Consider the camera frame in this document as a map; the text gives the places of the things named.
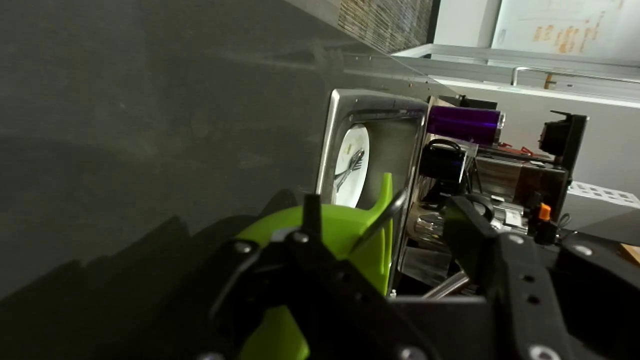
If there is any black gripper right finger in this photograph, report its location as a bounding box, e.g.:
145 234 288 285
441 193 640 360

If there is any shiny metal kettle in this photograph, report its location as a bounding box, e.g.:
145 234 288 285
410 205 450 248

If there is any green plastic bowl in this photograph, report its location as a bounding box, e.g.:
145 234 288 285
234 170 397 360

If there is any white plate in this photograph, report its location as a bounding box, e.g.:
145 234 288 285
330 124 373 211

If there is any black mug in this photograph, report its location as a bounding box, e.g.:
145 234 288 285
420 136 469 189

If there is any purple steel tumbler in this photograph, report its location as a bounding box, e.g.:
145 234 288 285
423 102 503 146

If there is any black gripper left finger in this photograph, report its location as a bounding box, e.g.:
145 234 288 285
195 190 427 360

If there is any stainless steel sink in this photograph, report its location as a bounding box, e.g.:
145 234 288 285
313 86 429 287

